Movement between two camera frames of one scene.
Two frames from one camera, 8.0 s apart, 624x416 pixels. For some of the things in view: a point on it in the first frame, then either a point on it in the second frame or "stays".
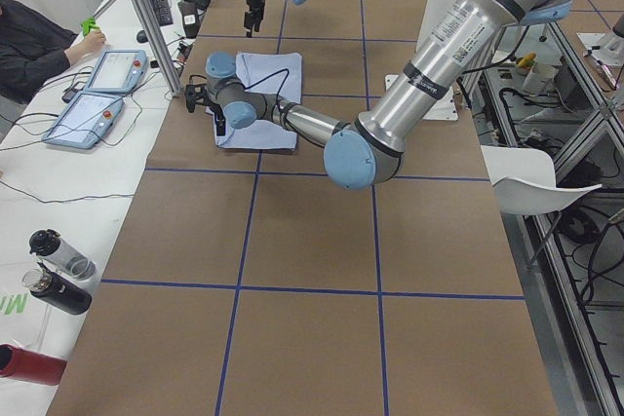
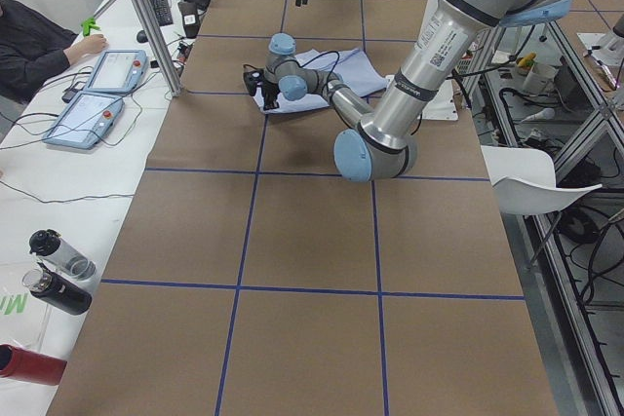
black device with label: x=189 y=18 stays
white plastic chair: x=524 y=182 stays
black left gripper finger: x=220 y=122 → x=270 y=102
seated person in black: x=32 y=47 stays
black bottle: x=51 y=286 stays
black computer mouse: x=141 y=37 stays
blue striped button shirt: x=271 y=73 → x=352 y=65
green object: x=88 y=24 stays
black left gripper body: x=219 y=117 → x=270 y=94
